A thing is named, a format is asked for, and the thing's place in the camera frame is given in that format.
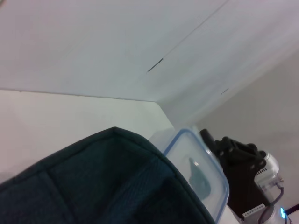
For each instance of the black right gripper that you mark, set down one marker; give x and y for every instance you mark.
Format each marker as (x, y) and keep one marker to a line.
(243, 191)

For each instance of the clear container with blue-rimmed lid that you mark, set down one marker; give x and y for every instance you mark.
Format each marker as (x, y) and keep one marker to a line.
(182, 149)

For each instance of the dark teal insulated bag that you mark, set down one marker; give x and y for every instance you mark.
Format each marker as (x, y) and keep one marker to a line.
(93, 186)

